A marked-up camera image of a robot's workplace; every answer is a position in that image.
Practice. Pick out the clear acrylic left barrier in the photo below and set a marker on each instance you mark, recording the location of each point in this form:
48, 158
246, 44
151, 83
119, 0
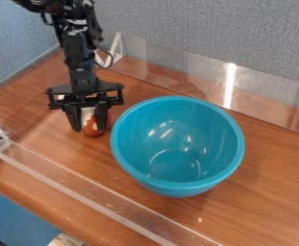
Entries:
17, 59

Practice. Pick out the blue plastic bowl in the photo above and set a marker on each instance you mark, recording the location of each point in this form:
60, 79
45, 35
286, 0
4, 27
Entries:
178, 144

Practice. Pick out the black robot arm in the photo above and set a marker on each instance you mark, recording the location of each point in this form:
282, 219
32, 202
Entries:
78, 31

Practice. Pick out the clear acrylic back barrier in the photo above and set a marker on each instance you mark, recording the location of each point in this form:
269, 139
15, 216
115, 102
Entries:
247, 91

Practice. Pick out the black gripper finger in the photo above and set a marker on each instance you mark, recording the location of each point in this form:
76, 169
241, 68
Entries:
74, 115
102, 115

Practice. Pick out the brown white toy mushroom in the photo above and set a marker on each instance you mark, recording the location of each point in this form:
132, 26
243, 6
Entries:
91, 123

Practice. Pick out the clear acrylic front barrier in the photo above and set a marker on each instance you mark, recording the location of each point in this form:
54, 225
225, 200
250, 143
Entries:
132, 215

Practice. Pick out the clear acrylic barrier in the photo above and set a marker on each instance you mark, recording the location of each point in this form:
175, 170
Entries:
132, 215
17, 59
247, 91

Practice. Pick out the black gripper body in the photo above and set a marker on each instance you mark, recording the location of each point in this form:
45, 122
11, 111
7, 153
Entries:
86, 90

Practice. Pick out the clear triangular corner bracket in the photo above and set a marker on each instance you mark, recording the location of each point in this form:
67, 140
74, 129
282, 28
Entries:
107, 57

